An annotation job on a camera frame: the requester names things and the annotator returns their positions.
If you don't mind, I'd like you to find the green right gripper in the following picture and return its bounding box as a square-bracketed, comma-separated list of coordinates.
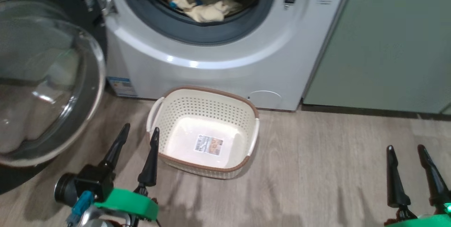
[384, 145, 451, 227]

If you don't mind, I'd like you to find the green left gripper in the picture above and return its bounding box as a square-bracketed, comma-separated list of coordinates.
[93, 123, 160, 222]

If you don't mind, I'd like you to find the round washing machine door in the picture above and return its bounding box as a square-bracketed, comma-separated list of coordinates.
[0, 0, 108, 196]

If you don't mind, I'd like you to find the cream yellow blue cloth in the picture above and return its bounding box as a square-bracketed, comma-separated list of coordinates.
[160, 0, 243, 23]

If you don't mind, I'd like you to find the printed label sticker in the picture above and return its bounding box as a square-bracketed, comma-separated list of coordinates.
[194, 135, 224, 156]

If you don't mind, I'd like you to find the cream basket with brown rim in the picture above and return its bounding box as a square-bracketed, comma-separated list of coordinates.
[146, 86, 260, 180]

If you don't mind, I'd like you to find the white front-load washing machine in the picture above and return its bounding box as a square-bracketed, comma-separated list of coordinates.
[102, 0, 356, 112]

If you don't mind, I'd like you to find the blue energy label sticker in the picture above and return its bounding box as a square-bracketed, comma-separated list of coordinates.
[107, 76, 138, 97]

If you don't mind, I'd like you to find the dark cabinet baseboard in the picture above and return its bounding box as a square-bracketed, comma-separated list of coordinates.
[301, 104, 451, 121]

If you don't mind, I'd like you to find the blue left cable connector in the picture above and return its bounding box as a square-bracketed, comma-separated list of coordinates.
[67, 191, 95, 226]

